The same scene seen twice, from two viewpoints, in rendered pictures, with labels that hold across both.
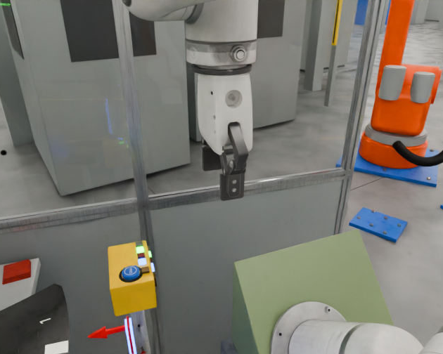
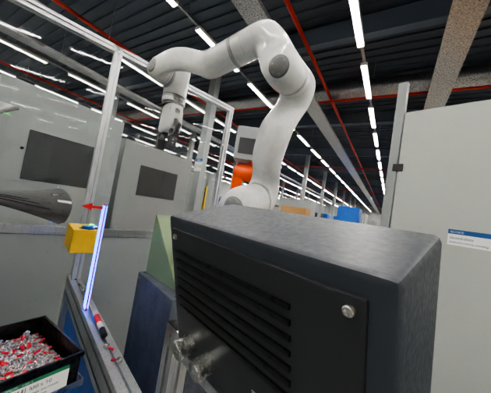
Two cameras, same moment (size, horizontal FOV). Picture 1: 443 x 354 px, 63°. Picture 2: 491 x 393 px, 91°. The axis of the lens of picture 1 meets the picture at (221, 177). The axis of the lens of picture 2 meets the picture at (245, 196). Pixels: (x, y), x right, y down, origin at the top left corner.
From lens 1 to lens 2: 0.63 m
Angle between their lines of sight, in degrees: 39
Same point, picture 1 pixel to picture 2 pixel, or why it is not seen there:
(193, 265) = (107, 286)
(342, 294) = not seen: hidden behind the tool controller
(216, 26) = (175, 88)
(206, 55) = (170, 96)
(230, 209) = (141, 246)
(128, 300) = (82, 242)
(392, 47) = not seen: hidden behind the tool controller
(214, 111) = (170, 113)
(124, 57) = (100, 140)
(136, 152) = (90, 193)
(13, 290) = not seen: outside the picture
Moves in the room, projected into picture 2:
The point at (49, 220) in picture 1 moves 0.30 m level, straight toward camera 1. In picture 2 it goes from (4, 228) to (22, 242)
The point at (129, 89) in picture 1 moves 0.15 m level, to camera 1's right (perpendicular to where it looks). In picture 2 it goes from (97, 157) to (126, 164)
